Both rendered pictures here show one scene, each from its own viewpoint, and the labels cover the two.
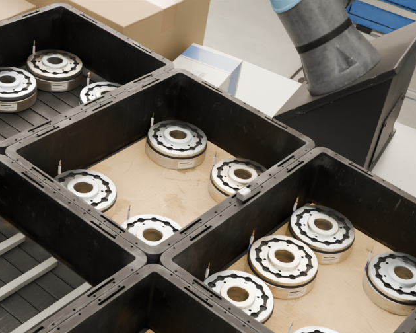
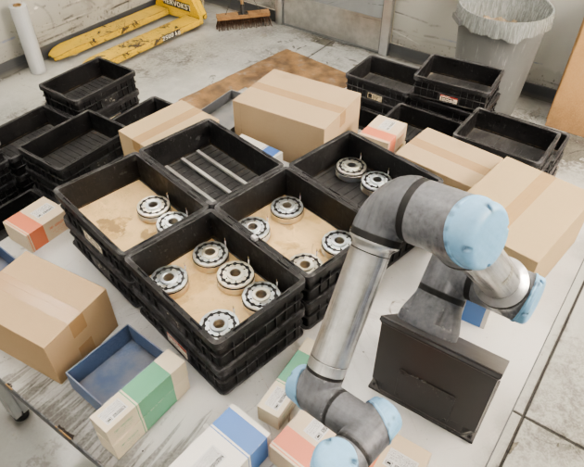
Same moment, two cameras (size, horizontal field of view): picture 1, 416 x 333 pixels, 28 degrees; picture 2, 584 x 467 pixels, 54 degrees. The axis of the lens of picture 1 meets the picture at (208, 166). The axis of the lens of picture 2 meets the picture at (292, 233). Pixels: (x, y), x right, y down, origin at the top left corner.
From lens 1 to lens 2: 176 cm
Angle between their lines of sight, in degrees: 75
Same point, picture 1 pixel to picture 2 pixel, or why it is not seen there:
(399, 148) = (446, 440)
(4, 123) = (351, 188)
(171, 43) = not seen: hidden behind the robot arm
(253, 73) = (526, 346)
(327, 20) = (427, 276)
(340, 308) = (209, 302)
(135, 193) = (298, 232)
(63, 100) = not seen: hidden behind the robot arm
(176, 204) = (290, 246)
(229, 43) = not seen: outside the picture
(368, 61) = (412, 319)
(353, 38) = (425, 301)
